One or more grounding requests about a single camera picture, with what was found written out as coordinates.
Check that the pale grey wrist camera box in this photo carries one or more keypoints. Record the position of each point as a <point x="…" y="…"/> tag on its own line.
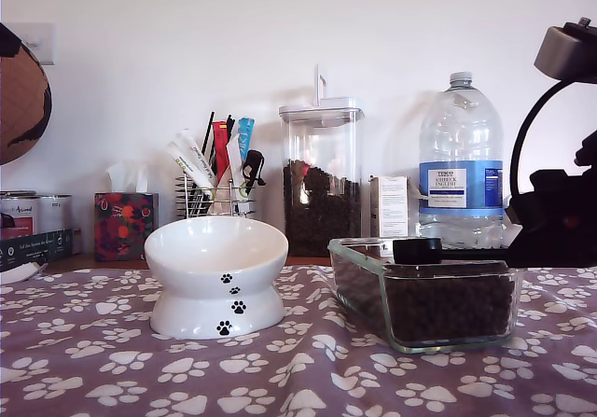
<point x="559" y="53"/>

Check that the white tissue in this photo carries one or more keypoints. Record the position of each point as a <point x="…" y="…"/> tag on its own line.
<point x="128" y="176"/>

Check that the dark printed cardboard box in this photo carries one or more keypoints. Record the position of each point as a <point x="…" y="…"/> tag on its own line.
<point x="32" y="249"/>

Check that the plain silver tin can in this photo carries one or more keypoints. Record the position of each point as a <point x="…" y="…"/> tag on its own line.
<point x="56" y="212"/>

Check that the plain white paper sachet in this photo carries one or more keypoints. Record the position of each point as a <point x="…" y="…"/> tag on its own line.
<point x="234" y="156"/>

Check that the grey paw-print cloth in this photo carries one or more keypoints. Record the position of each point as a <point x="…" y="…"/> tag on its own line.
<point x="93" y="365"/>

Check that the rectangular clear glass container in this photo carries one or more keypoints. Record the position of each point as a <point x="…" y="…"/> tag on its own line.
<point x="443" y="342"/>

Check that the large brown kibble mass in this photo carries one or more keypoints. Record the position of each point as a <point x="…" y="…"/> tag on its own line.
<point x="443" y="309"/>

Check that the thin black stick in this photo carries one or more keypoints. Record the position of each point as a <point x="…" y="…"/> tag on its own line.
<point x="208" y="133"/>

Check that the white ceramic paw-print cat bowl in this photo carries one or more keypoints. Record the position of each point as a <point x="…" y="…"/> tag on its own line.
<point x="210" y="258"/>

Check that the red sachet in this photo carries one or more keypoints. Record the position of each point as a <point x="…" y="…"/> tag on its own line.
<point x="220" y="146"/>

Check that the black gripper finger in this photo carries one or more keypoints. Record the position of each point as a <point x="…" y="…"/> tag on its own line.
<point x="569" y="254"/>
<point x="7" y="44"/>
<point x="555" y="223"/>

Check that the floral tissue box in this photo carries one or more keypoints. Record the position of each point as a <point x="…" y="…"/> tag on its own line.
<point x="126" y="226"/>

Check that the black plastic measuring scoop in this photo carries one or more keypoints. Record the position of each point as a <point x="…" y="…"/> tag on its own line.
<point x="417" y="251"/>

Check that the blue sachet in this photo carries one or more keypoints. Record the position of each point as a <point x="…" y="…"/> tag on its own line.
<point x="246" y="132"/>

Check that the tall clear kibble canister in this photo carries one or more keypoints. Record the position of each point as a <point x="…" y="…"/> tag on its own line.
<point x="322" y="212"/>

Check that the white cardboard carton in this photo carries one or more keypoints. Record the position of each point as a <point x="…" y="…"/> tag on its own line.
<point x="392" y="207"/>

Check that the white dish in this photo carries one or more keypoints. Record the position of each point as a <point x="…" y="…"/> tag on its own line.
<point x="14" y="274"/>

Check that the white sachet with green print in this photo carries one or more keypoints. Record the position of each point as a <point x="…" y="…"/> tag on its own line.
<point x="184" y="162"/>
<point x="196" y="156"/>

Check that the tin can with red label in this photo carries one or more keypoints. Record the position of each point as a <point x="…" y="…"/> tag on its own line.
<point x="18" y="221"/>

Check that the round brown globe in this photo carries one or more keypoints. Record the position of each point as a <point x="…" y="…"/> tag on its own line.
<point x="23" y="109"/>

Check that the large blue-label water bottle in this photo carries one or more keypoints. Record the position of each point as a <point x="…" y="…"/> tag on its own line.
<point x="459" y="184"/>

